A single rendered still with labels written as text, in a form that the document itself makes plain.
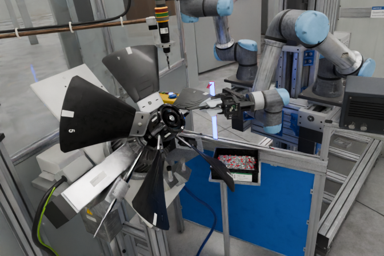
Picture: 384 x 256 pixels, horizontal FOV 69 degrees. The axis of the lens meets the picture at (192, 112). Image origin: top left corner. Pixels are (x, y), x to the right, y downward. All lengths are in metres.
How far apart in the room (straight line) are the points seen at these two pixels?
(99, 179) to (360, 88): 0.97
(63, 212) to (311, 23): 1.02
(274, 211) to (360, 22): 1.64
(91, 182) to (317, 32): 0.94
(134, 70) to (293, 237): 1.26
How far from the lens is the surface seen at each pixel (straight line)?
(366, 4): 2.62
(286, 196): 1.61
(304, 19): 1.15
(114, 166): 1.00
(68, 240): 1.92
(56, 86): 1.21
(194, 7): 1.21
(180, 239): 2.18
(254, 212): 1.76
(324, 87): 1.59
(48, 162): 1.45
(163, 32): 0.99
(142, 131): 1.00
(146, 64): 1.12
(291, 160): 1.44
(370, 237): 2.35
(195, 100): 1.19
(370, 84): 1.23
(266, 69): 1.27
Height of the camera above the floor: 1.67
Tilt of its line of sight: 26 degrees down
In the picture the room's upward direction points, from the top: 6 degrees counter-clockwise
